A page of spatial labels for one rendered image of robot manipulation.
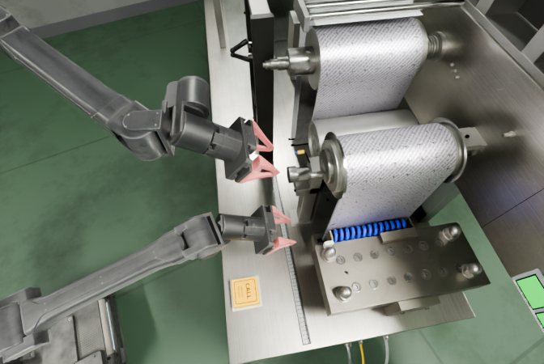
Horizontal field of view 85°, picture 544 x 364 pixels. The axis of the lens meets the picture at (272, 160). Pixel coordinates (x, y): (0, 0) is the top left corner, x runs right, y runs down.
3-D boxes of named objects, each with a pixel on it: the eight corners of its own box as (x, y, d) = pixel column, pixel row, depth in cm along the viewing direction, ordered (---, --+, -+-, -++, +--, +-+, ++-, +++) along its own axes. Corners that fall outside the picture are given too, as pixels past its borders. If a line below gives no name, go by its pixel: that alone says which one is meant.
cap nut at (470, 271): (457, 264, 74) (467, 260, 70) (471, 262, 74) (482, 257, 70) (465, 280, 72) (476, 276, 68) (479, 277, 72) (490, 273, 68)
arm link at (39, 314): (-8, 367, 52) (-15, 304, 55) (19, 358, 57) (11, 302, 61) (218, 253, 58) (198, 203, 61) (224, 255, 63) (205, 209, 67)
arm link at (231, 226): (220, 233, 62) (218, 208, 65) (208, 244, 66) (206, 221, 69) (249, 234, 65) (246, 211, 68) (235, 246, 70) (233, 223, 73)
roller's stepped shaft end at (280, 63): (261, 66, 72) (261, 55, 69) (286, 64, 72) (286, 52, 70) (264, 74, 70) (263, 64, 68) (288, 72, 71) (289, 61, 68)
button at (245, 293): (231, 281, 84) (231, 280, 82) (257, 277, 84) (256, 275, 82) (234, 309, 80) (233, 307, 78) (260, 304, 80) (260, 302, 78)
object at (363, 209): (326, 228, 79) (339, 196, 64) (408, 214, 82) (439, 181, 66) (326, 230, 79) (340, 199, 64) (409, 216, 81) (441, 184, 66)
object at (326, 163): (330, 167, 59) (327, 191, 64) (340, 166, 59) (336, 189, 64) (320, 142, 64) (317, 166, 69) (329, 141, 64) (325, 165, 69)
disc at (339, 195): (320, 161, 74) (327, 117, 63) (321, 161, 74) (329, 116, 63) (337, 212, 65) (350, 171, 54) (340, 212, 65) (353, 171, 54)
